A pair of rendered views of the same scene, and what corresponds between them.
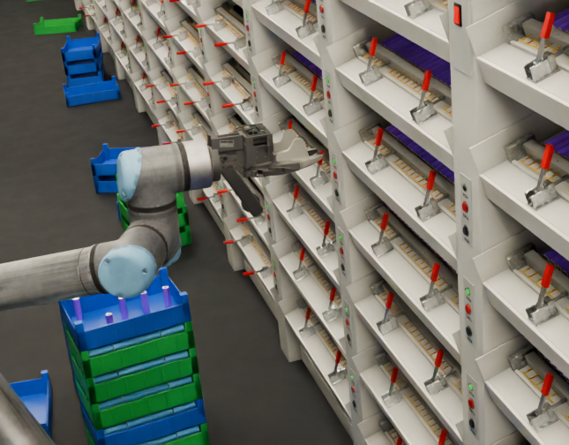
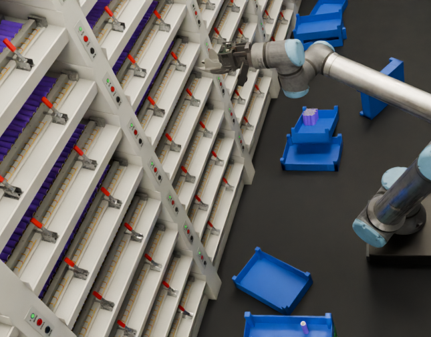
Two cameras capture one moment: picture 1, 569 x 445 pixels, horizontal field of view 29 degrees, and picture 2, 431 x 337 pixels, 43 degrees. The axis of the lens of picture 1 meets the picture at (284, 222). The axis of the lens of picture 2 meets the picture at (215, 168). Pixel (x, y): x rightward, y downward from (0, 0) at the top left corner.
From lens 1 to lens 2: 3.42 m
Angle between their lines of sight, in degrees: 100
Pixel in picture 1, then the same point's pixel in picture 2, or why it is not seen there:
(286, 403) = not seen: outside the picture
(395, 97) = (153, 51)
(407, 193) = (172, 87)
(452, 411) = (214, 123)
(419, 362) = (200, 152)
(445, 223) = (183, 59)
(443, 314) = (198, 97)
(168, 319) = (265, 319)
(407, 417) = (207, 194)
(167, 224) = not seen: hidden behind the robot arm
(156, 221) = not seen: hidden behind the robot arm
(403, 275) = (186, 128)
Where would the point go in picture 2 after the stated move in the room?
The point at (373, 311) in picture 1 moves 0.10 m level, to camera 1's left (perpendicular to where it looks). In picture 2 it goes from (184, 196) to (204, 202)
